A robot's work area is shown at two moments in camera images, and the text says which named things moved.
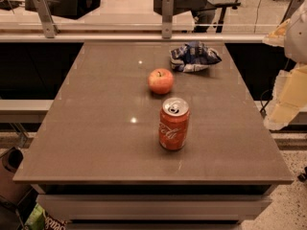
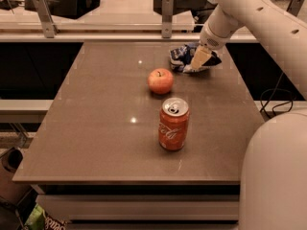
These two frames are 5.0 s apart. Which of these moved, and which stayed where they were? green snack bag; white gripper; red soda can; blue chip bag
Moved: white gripper
Stayed: red soda can; blue chip bag; green snack bag
